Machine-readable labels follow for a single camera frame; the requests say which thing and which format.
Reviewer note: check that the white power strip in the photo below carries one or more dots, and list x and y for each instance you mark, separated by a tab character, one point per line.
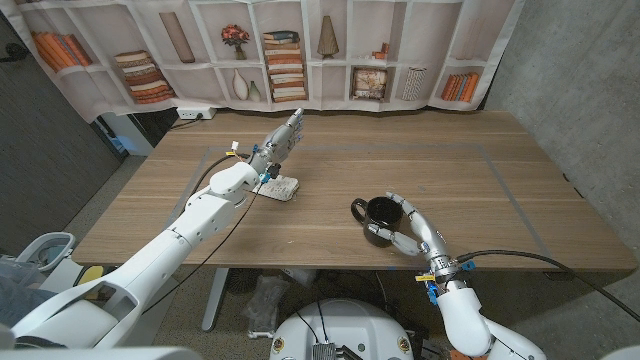
192	113

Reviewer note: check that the white cabinet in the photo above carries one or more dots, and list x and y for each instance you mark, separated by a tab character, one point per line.
127	135

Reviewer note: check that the clear plastic bag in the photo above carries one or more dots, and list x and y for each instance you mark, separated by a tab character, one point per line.
265	300

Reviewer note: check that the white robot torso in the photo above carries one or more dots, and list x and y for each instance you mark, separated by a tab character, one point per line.
345	327

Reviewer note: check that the printed bookshelf backdrop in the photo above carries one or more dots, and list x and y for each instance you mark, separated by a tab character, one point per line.
210	30

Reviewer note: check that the white plastic bin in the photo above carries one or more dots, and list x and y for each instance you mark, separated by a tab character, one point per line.
35	247

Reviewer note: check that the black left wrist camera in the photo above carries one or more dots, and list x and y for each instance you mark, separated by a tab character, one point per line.
274	171

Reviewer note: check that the black ceramic mug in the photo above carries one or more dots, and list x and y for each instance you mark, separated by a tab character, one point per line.
382	215

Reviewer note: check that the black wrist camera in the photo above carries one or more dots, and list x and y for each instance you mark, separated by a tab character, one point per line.
431	290
274	171

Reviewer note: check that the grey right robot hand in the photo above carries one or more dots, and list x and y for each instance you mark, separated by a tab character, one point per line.
427	240

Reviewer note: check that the person in blue jeans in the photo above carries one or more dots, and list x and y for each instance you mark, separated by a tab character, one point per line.
17	302

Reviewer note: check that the black round floor object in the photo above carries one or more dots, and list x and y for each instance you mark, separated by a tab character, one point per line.
241	281

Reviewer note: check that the black wall fixture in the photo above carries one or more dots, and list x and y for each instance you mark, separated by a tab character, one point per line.
14	52

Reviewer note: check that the yellow and black object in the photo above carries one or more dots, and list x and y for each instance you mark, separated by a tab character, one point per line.
89	276

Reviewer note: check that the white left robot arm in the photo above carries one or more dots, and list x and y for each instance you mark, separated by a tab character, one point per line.
170	247

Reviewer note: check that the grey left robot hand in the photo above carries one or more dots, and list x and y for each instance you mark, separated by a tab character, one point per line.
280	142

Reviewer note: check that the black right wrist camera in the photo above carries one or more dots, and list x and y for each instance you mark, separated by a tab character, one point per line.
431	290

